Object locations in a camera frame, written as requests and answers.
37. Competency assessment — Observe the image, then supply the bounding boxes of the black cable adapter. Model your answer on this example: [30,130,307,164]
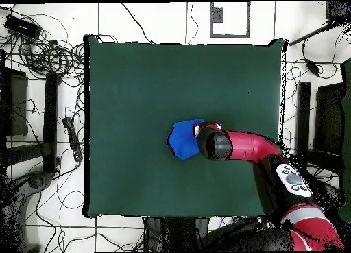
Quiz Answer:
[305,59,322,77]

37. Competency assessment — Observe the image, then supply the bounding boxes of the black stand bar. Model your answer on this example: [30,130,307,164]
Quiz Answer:
[297,81,311,155]
[42,73,59,174]

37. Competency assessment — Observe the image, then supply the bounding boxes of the dark green table cloth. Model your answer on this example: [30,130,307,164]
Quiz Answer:
[83,34,287,219]
[339,58,351,224]

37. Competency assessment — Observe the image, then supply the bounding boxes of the black power brick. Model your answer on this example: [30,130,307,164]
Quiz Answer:
[3,14,42,40]

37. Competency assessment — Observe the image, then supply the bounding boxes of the blue laundry item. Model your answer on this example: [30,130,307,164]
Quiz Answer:
[166,118,206,161]

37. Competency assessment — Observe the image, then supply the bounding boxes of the grey stand foot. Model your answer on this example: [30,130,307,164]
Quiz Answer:
[5,170,54,252]

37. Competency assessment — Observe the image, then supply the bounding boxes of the black box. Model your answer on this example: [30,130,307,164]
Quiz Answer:
[313,82,345,155]
[0,67,29,137]

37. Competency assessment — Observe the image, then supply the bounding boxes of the black rod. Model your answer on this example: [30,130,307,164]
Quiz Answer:
[289,22,338,47]

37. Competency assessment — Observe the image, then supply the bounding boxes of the black power strip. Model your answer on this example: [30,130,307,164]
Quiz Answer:
[62,117,84,162]

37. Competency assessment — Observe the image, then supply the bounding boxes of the grey floor frame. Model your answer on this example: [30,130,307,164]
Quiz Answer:
[210,1,251,38]

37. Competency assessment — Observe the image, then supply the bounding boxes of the tangled black cables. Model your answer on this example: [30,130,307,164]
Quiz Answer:
[0,5,86,86]

